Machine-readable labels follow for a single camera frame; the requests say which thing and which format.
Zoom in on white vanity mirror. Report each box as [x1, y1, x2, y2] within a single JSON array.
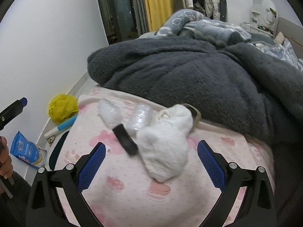
[[261, 0, 278, 25]]

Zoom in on white vanity table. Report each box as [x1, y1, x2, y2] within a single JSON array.
[[240, 9, 276, 38]]

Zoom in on bubble wrap roll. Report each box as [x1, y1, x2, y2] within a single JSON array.
[[125, 103, 153, 136]]

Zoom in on blue snack bag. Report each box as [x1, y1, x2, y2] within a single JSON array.
[[10, 131, 47, 169]]

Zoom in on cardboard tape ring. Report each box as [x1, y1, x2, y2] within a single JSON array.
[[182, 103, 202, 124]]

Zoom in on glass balcony door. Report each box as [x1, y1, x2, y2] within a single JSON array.
[[98, 0, 139, 45]]

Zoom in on yellow plastic bag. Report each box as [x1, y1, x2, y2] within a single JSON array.
[[48, 94, 79, 124]]

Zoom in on yellow curtain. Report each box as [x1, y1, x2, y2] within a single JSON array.
[[144, 0, 174, 31]]

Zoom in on person's left hand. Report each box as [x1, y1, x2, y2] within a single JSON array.
[[0, 136, 13, 179]]

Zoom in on white fluffy sock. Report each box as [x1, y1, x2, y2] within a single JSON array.
[[136, 104, 193, 182]]

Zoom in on black band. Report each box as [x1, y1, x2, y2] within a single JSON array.
[[112, 124, 138, 156]]

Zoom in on dark grey fleece blanket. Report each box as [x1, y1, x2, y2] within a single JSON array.
[[87, 36, 302, 145]]

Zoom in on pink patterned blanket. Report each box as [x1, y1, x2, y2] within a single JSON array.
[[55, 87, 274, 226]]

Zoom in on blue shark plush toy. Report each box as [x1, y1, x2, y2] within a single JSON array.
[[44, 115, 78, 138]]

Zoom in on grey bed headboard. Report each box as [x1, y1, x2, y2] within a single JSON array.
[[273, 17, 303, 58]]

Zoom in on blue patterned quilt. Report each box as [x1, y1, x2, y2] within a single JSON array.
[[154, 9, 302, 72]]

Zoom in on bubble wrap piece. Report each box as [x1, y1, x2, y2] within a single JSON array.
[[98, 98, 122, 130]]

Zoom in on grey curtain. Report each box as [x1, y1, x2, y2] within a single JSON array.
[[133, 0, 149, 36]]

